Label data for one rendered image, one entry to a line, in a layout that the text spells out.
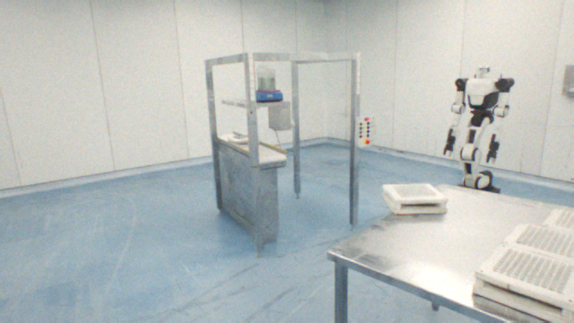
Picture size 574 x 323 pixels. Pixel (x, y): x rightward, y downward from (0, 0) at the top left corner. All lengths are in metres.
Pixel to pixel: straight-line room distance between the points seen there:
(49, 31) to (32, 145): 1.54
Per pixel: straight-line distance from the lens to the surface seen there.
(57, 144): 5.97
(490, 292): 1.25
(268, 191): 3.12
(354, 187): 3.35
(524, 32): 5.63
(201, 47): 6.41
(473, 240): 1.61
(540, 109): 5.53
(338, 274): 1.45
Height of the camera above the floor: 1.47
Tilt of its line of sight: 14 degrees down
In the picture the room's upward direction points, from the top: 2 degrees counter-clockwise
